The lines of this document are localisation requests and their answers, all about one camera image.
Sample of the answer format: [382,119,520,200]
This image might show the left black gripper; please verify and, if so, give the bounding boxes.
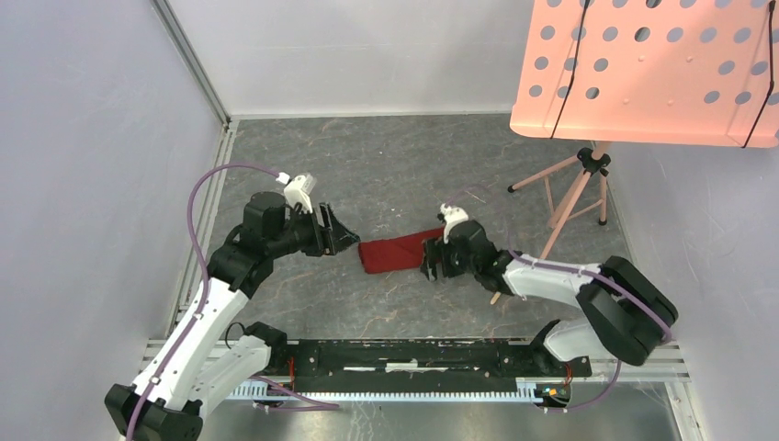
[267,201,360,259]

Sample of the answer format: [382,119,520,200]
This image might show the dark red cloth napkin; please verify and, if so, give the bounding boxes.
[357,228,444,275]

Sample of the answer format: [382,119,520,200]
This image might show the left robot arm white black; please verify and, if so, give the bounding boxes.
[105,192,360,440]

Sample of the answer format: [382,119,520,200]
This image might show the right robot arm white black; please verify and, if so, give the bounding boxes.
[421,220,679,375]

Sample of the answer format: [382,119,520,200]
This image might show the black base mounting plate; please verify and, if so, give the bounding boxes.
[259,338,593,393]

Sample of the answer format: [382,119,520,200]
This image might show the pink tripod stand legs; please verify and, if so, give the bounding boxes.
[507,141,613,259]

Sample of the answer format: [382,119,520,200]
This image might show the pink perforated stand tray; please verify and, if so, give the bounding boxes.
[510,1,778,148]

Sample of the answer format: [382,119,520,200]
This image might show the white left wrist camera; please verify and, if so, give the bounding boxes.
[276,172,317,214]

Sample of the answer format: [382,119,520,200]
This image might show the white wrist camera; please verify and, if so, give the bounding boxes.
[439,203,469,243]
[276,172,317,214]

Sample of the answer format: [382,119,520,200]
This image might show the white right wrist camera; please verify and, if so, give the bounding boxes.
[439,203,469,243]

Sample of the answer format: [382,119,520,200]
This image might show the white slotted cable duct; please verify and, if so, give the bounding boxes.
[226,380,570,405]

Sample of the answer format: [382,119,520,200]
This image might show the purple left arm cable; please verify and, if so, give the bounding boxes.
[124,162,342,441]

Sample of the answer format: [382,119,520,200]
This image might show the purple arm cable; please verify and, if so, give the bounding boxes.
[444,184,674,415]
[124,162,342,441]

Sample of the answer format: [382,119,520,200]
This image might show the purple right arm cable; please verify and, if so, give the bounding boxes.
[444,184,674,415]

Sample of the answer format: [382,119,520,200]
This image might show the aluminium frame rail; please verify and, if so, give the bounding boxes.
[151,0,231,127]

